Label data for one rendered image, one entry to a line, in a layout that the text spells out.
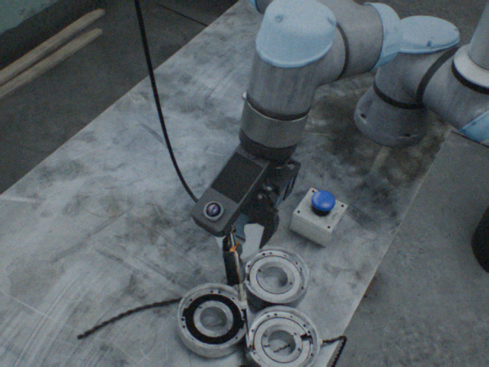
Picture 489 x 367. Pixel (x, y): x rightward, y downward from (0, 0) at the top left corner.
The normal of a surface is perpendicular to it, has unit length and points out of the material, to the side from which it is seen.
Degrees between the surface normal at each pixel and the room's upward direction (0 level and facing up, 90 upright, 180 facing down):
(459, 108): 92
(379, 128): 73
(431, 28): 8
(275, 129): 83
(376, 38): 54
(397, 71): 90
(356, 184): 0
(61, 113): 0
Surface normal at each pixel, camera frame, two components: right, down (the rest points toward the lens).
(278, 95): -0.22, 0.62
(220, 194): -0.08, -0.36
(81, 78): 0.10, -0.66
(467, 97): -0.66, 0.56
